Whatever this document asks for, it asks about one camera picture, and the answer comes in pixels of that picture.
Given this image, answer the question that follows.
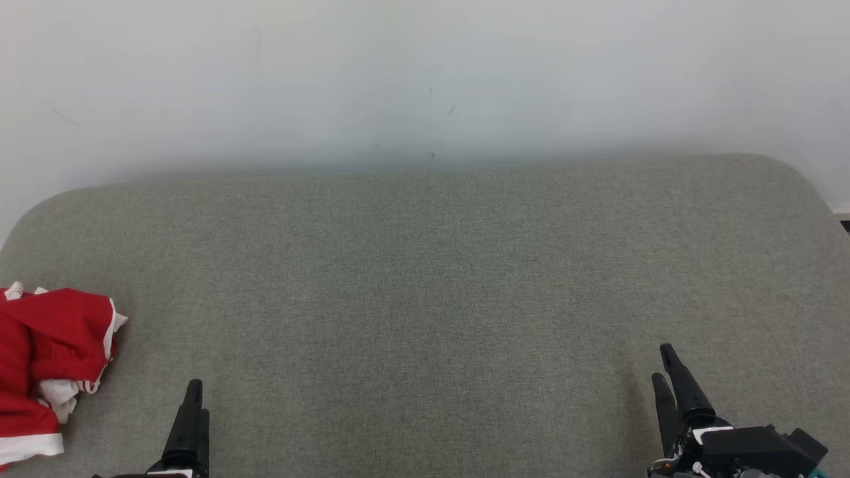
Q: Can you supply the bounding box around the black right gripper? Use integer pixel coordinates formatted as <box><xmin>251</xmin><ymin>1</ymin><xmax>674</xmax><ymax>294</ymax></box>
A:
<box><xmin>648</xmin><ymin>343</ymin><xmax>774</xmax><ymax>478</ymax></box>

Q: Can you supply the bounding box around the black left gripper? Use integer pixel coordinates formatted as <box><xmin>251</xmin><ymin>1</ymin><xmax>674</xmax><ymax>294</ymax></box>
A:
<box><xmin>93</xmin><ymin>378</ymin><xmax>211</xmax><ymax>478</ymax></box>

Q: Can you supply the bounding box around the red shirt with white sleeves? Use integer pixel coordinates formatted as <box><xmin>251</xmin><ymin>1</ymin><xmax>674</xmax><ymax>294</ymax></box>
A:
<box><xmin>0</xmin><ymin>282</ymin><xmax>128</xmax><ymax>426</ymax></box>

